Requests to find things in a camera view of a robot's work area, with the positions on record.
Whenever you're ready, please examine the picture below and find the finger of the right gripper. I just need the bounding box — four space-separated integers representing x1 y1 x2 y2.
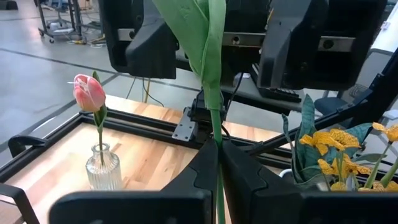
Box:
126 0 180 79
257 0 329 90

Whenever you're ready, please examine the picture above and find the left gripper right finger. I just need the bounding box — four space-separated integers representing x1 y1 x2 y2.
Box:
221 139 398 224

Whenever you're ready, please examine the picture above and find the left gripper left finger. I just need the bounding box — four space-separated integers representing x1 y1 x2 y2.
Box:
49 139 220 224

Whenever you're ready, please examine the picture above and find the yellow orange tulip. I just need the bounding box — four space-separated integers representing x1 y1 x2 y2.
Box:
152 0 227 224

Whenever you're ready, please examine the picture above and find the small ribbed glass vase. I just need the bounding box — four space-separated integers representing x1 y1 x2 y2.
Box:
85 142 123 191

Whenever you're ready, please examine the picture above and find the pink tulip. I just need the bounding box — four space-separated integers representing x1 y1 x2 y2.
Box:
67 70 108 166

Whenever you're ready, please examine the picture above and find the yellow flower bunch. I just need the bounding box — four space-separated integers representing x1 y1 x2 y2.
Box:
298 122 398 192

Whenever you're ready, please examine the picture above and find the grey side desk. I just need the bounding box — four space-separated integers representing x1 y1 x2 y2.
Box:
369 1 398 58

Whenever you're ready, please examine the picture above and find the office chair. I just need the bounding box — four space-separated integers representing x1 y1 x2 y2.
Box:
313 48 394 125

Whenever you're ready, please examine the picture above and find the teal succulent in white pot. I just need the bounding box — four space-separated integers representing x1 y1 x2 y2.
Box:
279 94 374 188

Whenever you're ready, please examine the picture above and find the black wheeled cart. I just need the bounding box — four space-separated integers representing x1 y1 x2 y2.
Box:
34 0 103 44

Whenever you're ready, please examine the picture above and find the yellow extension cord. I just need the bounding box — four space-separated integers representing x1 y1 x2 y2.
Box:
142 77 152 104

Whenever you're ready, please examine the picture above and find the black aluminium table frame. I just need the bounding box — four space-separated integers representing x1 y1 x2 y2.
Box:
0 48 398 224

